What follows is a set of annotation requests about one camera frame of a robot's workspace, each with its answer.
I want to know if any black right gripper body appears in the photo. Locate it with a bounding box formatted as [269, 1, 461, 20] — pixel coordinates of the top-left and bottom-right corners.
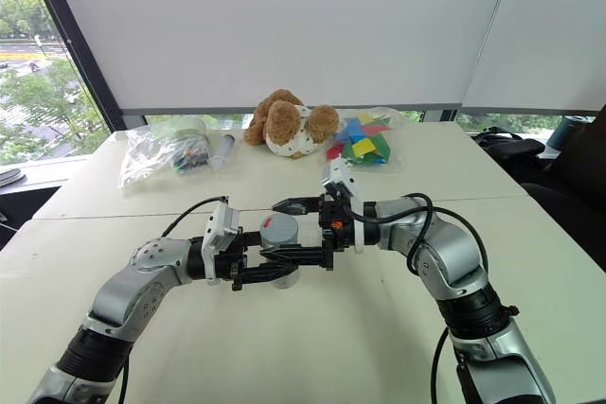
[318, 193, 357, 272]

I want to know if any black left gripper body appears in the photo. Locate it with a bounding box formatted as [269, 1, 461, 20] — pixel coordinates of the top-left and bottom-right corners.
[212, 231, 251, 292]

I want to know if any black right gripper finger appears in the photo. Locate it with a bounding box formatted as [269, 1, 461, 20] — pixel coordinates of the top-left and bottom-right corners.
[272, 196, 325, 217]
[258, 244, 329, 268]

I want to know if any grey cylinder red top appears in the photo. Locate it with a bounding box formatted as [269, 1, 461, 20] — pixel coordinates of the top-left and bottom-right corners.
[258, 212, 299, 251]

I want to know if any brown plush teddy bear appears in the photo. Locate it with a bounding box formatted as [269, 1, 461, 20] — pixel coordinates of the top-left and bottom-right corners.
[242, 88, 341, 160]

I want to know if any clear plastic syringe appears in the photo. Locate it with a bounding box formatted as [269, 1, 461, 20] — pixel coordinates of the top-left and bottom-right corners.
[208, 132, 237, 174]

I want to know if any bag of coloured blocks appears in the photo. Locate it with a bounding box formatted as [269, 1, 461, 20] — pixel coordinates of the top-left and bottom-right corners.
[325, 107, 404, 172]

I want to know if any clear bag of small items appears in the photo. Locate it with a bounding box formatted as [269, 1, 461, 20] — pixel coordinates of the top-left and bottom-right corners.
[116, 115, 213, 191]

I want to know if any white roller blind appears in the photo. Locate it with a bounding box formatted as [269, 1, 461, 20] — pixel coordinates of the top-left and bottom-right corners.
[44, 0, 518, 117]
[459, 0, 606, 115]

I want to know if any black bag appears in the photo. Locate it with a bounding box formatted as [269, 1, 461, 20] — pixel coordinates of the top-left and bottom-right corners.
[472, 126, 546, 174]

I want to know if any black office chair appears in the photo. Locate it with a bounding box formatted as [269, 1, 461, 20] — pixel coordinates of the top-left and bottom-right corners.
[518, 104, 606, 275]

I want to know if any dark flat device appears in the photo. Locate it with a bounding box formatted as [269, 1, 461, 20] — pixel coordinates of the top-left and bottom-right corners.
[0, 167, 27, 188]

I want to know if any teal cup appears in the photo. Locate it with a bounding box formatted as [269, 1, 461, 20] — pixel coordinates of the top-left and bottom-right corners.
[547, 114, 586, 155]

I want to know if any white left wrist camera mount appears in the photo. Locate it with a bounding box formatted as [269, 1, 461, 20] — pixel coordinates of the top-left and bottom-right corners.
[201, 202, 243, 286]

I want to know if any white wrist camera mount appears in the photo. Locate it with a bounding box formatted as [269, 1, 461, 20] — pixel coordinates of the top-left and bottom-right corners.
[201, 202, 243, 286]
[321, 157, 366, 255]

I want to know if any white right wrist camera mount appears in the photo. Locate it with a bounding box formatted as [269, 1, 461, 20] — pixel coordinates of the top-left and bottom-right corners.
[321, 157, 366, 255]

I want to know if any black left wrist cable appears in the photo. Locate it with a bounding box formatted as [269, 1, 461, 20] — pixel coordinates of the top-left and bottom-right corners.
[160, 195, 230, 238]

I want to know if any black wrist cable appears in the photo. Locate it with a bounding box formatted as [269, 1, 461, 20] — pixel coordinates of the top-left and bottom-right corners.
[160, 195, 230, 238]
[348, 192, 437, 277]

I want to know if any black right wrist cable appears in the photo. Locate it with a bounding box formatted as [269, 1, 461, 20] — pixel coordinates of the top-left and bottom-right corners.
[348, 192, 437, 277]

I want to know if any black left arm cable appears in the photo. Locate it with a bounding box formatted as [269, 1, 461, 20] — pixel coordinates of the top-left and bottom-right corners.
[116, 354, 131, 404]

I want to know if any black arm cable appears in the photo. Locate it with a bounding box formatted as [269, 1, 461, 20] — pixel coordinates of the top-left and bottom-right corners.
[429, 326, 451, 404]
[116, 354, 131, 404]

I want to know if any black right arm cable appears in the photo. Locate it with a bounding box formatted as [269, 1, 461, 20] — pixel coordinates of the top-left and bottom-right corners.
[429, 326, 451, 404]

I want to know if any black window frame post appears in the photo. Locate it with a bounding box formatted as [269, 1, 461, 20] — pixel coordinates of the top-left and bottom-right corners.
[21, 0, 127, 133]

